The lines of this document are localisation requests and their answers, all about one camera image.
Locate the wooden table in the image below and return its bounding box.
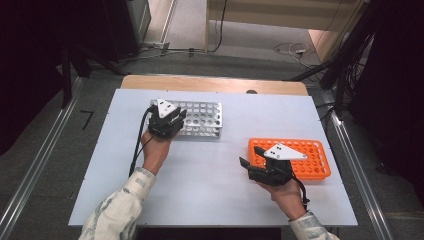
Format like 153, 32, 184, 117
120, 74, 309, 97

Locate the white floor cable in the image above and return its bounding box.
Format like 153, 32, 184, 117
273, 41, 312, 66

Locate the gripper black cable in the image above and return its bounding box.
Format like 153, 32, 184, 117
128, 105, 158, 178
291, 174, 311, 213

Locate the black hanging cable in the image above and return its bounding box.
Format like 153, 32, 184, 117
207, 0, 229, 54

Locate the beige wooden cabinet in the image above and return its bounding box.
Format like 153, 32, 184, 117
204, 0, 371, 63

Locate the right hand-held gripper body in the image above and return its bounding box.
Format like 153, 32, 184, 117
247, 143, 309, 187

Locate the aluminium floor rail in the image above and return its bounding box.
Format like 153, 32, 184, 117
0, 77, 84, 240
320, 89, 395, 240

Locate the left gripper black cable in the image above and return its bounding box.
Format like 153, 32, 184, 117
128, 105, 158, 178

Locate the black metal stand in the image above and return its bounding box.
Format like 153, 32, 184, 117
59, 42, 129, 110

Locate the grey power strip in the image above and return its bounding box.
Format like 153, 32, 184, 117
141, 40, 171, 53

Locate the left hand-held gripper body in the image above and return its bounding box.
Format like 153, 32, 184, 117
147, 98, 183, 139

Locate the person's right hand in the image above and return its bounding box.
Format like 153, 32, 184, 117
258, 179, 308, 221

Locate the silver metal test tube rack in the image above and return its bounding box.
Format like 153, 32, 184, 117
145, 99, 224, 139

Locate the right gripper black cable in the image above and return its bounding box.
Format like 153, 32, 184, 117
291, 174, 311, 213

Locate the white board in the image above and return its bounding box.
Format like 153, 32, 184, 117
68, 88, 358, 228

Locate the orange plastic test tube rack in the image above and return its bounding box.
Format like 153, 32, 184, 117
247, 137, 332, 182

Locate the person's left hand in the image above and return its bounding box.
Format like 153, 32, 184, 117
140, 129, 173, 176

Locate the black stand with cables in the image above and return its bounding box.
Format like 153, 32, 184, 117
289, 0, 379, 118

